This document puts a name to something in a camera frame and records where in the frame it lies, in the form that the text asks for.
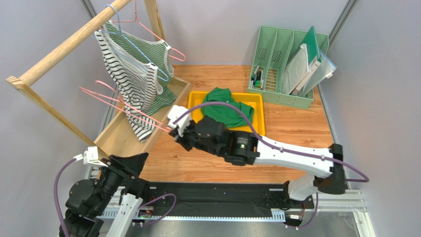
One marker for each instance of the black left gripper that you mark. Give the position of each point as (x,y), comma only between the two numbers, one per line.
(133,165)

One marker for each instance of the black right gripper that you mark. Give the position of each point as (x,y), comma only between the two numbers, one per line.
(183,134)

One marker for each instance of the pink wire hanger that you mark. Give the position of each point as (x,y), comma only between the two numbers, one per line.
(148,29)
(133,112)

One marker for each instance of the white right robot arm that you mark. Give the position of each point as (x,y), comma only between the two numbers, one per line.
(324,172)

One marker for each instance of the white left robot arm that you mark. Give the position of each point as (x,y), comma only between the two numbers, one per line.
(89,199)

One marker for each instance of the black white striped tank top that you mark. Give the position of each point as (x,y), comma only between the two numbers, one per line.
(138,87)

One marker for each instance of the green white striped tank top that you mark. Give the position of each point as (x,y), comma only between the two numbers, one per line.
(140,68)

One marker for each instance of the wooden clothes rack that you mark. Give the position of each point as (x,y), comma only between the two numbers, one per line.
(115,139)

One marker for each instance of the yellow plastic tray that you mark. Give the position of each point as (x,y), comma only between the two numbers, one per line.
(252,99)

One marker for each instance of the white pen in organizer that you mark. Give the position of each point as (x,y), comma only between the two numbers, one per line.
(254,75)

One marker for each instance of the green plastic file organizer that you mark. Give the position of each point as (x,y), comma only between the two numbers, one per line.
(275,46)

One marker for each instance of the white mesh document pouch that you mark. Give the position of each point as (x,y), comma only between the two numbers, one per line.
(296,70)

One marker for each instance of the green cover book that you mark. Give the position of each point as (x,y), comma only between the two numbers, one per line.
(314,59)

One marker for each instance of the clear mesh zip pouch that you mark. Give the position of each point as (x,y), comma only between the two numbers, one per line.
(324,71)

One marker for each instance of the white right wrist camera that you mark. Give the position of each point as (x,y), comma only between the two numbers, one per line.
(179,119)

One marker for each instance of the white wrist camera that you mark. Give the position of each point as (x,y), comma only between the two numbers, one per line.
(90,157)
(179,119)

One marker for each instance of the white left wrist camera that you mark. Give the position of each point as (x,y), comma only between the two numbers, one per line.
(90,157)

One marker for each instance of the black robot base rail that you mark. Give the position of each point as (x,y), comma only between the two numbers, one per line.
(219,201)

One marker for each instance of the blue wire hanger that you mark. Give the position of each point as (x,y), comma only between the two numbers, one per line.
(137,51)

